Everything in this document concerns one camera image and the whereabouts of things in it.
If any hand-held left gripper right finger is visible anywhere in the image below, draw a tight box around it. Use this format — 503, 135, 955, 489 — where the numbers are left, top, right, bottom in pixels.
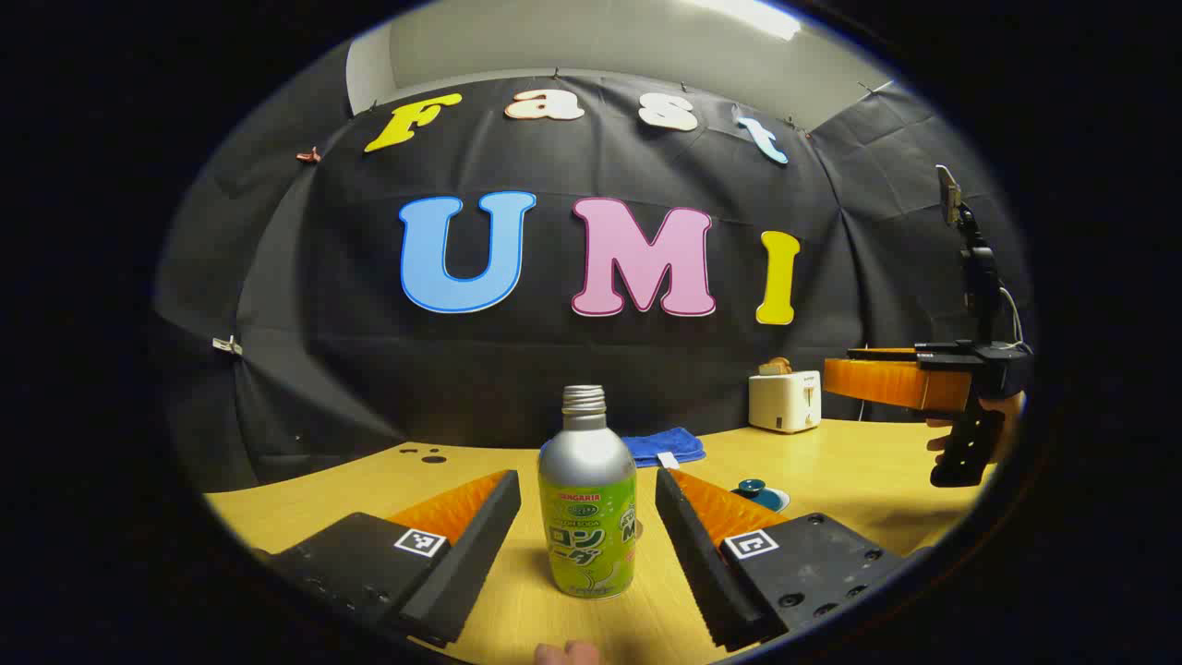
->
654, 466, 912, 653

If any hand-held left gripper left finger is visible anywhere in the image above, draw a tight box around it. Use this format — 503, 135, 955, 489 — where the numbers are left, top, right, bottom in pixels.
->
249, 469, 523, 647

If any teal teacup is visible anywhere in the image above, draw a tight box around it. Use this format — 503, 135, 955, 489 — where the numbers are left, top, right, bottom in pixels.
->
732, 487, 791, 514

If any silver green label water bottle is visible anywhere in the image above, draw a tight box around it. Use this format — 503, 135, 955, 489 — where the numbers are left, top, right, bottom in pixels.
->
538, 385, 638, 599

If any white toaster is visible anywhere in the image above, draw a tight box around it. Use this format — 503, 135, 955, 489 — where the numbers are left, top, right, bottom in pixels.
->
748, 369, 823, 435

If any blue towel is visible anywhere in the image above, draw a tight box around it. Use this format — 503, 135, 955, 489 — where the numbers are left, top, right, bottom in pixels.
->
623, 427, 707, 468

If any black backdrop cloth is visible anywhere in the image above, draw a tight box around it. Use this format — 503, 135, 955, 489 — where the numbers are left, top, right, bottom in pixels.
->
152, 69, 1035, 490

